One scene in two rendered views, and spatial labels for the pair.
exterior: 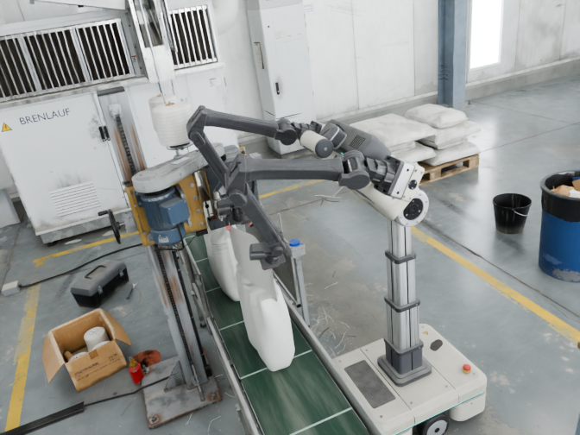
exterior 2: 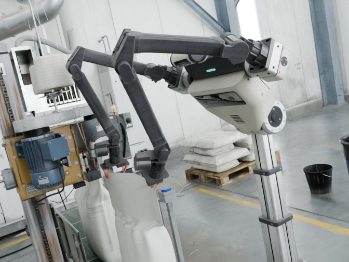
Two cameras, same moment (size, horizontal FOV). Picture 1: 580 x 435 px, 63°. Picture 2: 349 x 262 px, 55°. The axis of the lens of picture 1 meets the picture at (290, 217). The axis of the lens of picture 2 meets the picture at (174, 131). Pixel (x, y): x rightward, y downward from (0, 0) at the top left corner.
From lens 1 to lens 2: 0.74 m
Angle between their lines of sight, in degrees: 21
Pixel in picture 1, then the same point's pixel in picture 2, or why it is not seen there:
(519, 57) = (282, 100)
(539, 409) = not seen: outside the picture
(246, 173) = (135, 39)
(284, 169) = (171, 39)
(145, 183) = (26, 120)
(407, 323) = (286, 238)
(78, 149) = not seen: outside the picture
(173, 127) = (53, 69)
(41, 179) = not seen: outside the picture
